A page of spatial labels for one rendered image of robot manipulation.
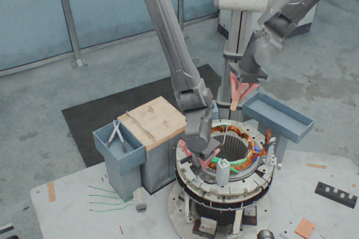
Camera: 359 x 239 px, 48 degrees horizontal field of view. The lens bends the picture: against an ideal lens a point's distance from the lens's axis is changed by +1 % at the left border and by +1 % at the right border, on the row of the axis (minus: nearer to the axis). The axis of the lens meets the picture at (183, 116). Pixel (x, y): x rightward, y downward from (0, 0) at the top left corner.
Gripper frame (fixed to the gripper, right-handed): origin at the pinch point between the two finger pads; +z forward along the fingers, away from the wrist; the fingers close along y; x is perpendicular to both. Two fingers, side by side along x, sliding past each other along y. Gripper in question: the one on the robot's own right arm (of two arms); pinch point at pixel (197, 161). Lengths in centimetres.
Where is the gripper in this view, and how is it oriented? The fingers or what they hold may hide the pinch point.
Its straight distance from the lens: 119.8
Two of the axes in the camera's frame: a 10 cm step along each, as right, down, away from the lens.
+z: -0.5, 7.4, 6.7
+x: 6.9, -4.6, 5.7
